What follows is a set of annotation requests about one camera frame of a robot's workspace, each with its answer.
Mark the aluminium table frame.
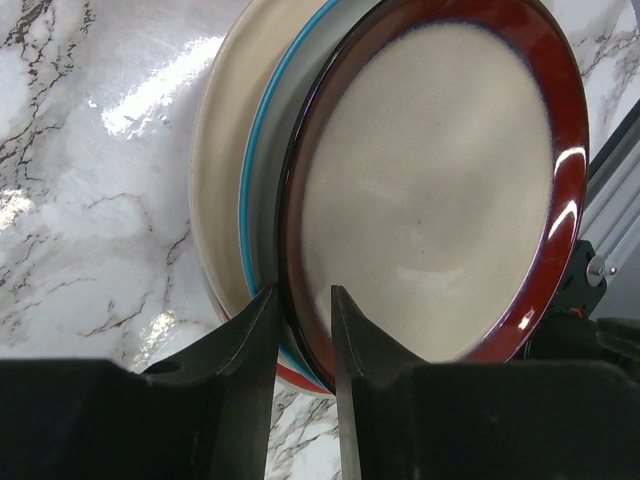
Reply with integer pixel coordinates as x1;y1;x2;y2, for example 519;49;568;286
582;97;640;281

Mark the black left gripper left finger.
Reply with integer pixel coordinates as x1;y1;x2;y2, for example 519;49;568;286
1;288;279;479

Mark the blue rimmed bottom plate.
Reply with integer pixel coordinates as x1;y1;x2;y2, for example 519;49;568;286
219;309;334;397

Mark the cream pink branch plate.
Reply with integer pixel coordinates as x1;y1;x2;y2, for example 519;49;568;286
189;0;322;320

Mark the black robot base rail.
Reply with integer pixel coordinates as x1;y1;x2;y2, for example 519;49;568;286
515;240;639;370

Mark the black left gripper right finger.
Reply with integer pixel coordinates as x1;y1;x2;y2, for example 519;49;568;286
331;286;639;479

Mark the red rimmed beige plate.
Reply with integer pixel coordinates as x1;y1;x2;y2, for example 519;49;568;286
277;1;589;388

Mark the watermelon pattern white plate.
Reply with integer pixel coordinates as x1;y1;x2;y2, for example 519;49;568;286
238;0;351;391

